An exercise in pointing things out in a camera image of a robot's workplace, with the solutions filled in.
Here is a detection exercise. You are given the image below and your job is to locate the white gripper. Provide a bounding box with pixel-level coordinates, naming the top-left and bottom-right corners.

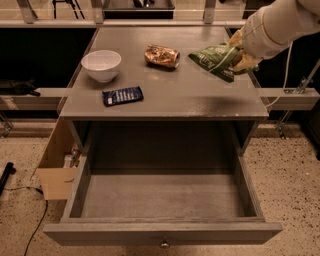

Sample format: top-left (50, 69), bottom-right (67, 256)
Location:
top-left (228, 7), bottom-right (293, 72)

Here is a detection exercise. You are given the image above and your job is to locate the green jalapeno chip bag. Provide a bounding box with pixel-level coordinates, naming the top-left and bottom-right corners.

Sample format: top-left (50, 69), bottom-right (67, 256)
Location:
top-left (188, 43), bottom-right (258, 83)

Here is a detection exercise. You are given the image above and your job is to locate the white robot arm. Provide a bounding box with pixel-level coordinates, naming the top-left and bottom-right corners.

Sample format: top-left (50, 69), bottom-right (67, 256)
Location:
top-left (228, 0), bottom-right (320, 72)

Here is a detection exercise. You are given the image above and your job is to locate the grey open top drawer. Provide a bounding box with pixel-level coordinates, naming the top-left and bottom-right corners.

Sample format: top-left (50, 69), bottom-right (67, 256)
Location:
top-left (43, 121), bottom-right (284, 247)

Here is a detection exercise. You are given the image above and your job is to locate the round metal drawer knob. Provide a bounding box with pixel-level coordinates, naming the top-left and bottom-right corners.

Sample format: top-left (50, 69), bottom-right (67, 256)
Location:
top-left (160, 240), bottom-right (170, 249)

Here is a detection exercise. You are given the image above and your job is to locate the crushed gold soda can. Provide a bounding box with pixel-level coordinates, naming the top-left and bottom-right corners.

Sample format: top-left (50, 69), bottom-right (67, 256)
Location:
top-left (144, 44), bottom-right (180, 69)

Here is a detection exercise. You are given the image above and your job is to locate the grey wooden cabinet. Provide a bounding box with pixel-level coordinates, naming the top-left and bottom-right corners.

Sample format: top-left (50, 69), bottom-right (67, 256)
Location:
top-left (57, 25), bottom-right (270, 158)

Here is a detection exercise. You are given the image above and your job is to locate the dark blue snack packet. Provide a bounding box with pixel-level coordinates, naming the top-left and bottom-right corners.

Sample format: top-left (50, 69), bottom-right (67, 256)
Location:
top-left (102, 86), bottom-right (144, 107)

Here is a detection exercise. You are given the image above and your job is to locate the white ceramic bowl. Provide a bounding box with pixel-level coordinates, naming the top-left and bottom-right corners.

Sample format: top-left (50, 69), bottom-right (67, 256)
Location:
top-left (81, 50), bottom-right (122, 83)

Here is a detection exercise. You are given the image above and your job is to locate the brown cardboard box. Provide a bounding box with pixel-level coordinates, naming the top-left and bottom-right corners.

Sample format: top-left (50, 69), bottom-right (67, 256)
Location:
top-left (36, 119), bottom-right (80, 200)

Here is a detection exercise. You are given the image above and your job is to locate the black object on ledge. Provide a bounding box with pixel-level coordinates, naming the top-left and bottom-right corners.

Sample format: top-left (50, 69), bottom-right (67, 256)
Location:
top-left (0, 79), bottom-right (40, 97)

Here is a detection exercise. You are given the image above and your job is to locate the black bar on floor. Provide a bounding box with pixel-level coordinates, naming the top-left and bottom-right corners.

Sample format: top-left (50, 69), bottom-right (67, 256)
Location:
top-left (0, 162), bottom-right (16, 196)

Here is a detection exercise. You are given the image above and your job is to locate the white hanging cable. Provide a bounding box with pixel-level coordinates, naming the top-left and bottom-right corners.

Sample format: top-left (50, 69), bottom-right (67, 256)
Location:
top-left (265, 41), bottom-right (294, 109)

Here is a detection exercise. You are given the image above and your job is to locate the metal railing frame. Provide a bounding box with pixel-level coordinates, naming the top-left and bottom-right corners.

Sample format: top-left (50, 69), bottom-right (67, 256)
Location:
top-left (0, 0), bottom-right (254, 28)

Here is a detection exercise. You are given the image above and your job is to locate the black floor cable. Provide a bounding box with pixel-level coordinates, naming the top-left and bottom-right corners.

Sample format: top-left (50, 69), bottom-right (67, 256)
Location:
top-left (3, 185), bottom-right (50, 256)

